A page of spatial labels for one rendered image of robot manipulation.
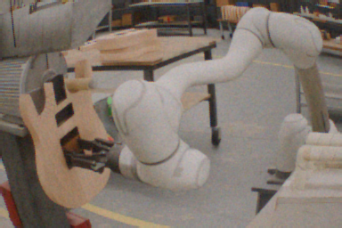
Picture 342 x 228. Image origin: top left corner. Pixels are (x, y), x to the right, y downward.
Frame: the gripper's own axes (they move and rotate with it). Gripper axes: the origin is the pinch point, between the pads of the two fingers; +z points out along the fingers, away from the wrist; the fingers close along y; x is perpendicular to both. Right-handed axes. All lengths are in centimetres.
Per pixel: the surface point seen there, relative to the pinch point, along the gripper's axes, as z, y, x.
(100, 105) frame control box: 15.9, 33.5, -2.8
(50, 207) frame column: 33.5, 2.1, -34.4
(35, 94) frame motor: 17.2, 1.8, 15.4
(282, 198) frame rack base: -69, -12, 2
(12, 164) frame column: 42.3, -4.7, -12.6
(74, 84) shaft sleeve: 1.4, 8.1, 16.1
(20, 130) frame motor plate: 25.7, -4.1, 4.4
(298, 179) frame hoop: -72, -11, 6
